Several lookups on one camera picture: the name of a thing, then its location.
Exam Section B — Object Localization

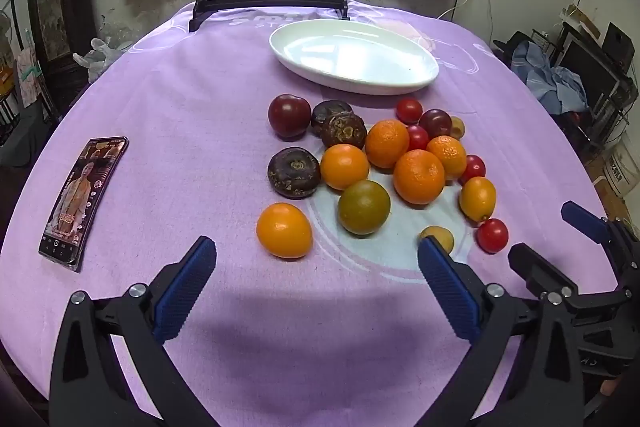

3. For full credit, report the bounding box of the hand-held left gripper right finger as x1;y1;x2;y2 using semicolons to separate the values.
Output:
417;236;586;427

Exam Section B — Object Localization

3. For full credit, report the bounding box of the greenish tangerine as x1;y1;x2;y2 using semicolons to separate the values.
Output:
337;180;392;236

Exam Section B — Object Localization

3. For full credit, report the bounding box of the purple tablecloth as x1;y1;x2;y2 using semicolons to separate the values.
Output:
0;0;623;427

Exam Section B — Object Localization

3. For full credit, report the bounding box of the oval orange kumquat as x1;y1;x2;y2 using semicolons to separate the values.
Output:
459;177;497;223

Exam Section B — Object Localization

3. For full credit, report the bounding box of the white bucket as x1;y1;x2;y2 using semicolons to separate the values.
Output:
602;142;640;198

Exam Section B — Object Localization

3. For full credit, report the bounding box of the white oval plate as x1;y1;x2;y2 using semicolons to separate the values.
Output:
269;19;440;96

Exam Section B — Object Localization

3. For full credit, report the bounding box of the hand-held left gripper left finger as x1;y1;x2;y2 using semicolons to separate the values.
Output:
48;235;218;427

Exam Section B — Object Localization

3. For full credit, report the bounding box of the white cable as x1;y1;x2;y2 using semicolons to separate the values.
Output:
437;0;481;20

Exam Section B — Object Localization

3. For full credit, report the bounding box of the black monitor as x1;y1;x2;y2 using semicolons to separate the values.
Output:
562;34;623;105

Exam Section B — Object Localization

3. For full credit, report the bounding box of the large orange mandarin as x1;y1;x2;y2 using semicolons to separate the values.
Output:
393;149;446;206

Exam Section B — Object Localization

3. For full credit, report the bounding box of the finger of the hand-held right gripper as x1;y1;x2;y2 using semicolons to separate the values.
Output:
507;243;580;299
560;201;640;278

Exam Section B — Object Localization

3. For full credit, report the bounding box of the blue cloth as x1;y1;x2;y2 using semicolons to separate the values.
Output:
512;39;591;115

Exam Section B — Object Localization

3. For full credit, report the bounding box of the black smartphone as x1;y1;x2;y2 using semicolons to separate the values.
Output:
38;136;130;273

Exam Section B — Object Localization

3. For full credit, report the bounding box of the white plastic bag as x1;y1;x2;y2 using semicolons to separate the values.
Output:
73;37;123;82

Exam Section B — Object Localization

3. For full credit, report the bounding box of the smooth orange citrus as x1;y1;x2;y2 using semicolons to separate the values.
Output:
256;202;314;259
320;144;371;191

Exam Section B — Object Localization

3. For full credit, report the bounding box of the red cherry tomato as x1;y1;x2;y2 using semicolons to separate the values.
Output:
458;154;487;186
396;98;424;124
406;125;431;152
476;218;510;254

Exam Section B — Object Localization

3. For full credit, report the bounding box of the black bag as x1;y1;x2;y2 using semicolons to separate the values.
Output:
492;31;533;68

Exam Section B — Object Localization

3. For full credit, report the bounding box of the dark brown water chestnut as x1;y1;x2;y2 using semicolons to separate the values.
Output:
320;112;368;150
311;100;354;138
267;147;321;200

